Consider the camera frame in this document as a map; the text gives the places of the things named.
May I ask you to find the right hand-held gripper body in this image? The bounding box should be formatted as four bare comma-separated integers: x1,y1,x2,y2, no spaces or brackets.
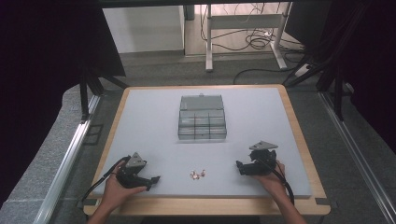
245,140,279,176

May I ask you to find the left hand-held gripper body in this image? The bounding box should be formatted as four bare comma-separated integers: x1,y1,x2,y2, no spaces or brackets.
116,151,153,189

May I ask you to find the person's left hand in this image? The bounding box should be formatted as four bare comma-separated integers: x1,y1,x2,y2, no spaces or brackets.
99,161,148,213

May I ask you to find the person's right hand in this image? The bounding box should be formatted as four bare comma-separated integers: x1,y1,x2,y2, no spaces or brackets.
251,159,288,202

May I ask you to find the grey table mat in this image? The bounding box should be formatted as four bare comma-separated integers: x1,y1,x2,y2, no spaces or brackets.
92,87,313,199

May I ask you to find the pile of small copper pieces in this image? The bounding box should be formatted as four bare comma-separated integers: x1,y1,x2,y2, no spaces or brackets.
189,169,206,181

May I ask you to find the wooden table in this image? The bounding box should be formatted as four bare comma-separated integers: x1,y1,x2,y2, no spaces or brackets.
82,83,332,217

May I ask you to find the dark floor plate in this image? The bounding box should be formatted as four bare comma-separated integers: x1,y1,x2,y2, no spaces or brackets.
83,123,105,147

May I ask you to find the clear plastic compartment box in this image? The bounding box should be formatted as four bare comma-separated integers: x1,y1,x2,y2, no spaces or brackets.
177,93,228,141

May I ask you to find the black metal stand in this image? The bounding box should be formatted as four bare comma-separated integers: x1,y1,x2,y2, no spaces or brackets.
78,65,129,121
282,51,347,122

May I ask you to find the white power strip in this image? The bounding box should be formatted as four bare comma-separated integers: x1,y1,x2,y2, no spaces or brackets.
293,63,311,77

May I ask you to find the black curtain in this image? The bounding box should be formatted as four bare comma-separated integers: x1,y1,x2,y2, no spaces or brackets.
284,0,396,154
0,0,127,206

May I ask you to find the white panel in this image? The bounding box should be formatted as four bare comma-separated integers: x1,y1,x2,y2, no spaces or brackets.
102,5,187,54

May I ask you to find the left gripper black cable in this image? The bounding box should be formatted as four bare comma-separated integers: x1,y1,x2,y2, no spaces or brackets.
81,155,132,202

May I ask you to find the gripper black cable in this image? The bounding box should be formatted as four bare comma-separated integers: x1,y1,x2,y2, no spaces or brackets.
259,158,296,206
81,155,132,202

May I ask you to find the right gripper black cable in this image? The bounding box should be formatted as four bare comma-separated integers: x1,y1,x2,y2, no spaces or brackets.
259,158,296,206

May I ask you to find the aluminium floor rail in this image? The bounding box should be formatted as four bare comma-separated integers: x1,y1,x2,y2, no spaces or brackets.
318,91,396,224
32,93,103,224

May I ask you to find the tangle of black floor cables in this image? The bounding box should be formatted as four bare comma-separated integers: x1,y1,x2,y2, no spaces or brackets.
200,3,307,64

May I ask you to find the white metal desk frame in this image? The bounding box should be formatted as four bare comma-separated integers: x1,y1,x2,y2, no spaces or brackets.
205,2,293,73

